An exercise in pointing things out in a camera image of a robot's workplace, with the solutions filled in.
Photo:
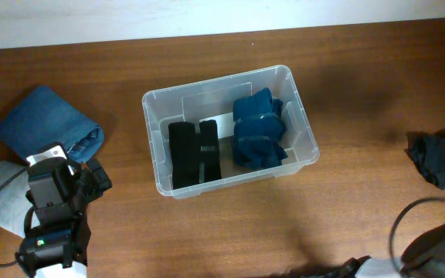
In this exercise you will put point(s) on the dark grey taped cloth bundle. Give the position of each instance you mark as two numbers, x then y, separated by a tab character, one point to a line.
427	151

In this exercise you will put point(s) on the clear plastic storage container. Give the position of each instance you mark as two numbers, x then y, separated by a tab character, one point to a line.
194	101

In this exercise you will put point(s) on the dark blue jeans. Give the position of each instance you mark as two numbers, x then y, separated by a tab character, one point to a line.
44	118

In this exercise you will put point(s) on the black cloth bundle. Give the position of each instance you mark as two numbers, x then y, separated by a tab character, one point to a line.
194	150

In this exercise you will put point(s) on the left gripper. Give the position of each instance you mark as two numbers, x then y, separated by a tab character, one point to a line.
96	185

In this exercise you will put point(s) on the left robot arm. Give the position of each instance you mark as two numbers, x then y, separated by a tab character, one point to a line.
56	228

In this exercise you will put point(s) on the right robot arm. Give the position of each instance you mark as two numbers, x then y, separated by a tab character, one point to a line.
424	257

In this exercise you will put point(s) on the light blue jeans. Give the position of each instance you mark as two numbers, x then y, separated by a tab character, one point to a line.
13	202

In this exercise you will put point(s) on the white label in container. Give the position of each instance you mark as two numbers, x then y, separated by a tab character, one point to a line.
224	123

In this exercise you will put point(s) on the teal taped cloth bundle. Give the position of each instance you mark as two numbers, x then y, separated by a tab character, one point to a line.
258	131

